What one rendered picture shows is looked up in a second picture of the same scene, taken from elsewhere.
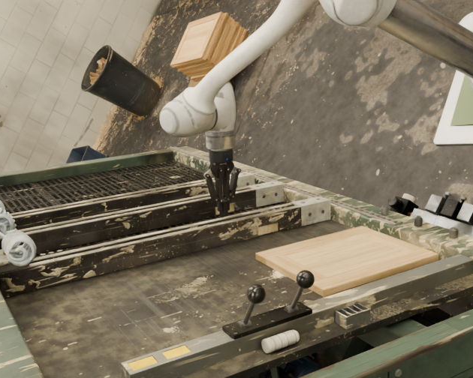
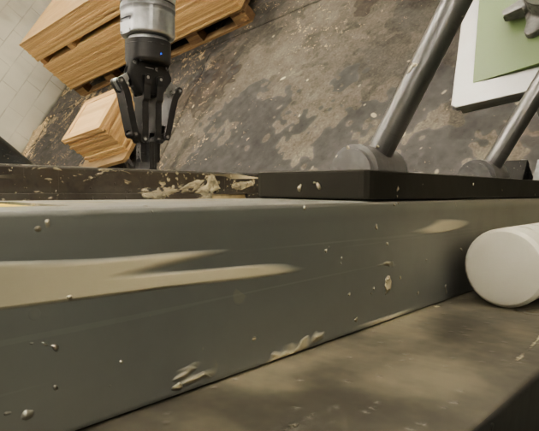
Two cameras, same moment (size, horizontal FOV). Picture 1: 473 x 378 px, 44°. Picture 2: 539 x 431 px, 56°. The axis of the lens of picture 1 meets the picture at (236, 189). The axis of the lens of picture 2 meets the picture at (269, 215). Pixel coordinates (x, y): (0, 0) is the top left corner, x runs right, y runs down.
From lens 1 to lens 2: 1.11 m
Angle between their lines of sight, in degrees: 20
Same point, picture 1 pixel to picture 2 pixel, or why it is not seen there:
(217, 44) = (117, 117)
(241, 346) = (393, 262)
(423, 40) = not seen: outside the picture
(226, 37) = not seen: hidden behind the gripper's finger
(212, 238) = (127, 195)
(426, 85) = (358, 134)
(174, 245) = (40, 191)
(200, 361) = (156, 312)
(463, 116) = (492, 67)
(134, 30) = (24, 126)
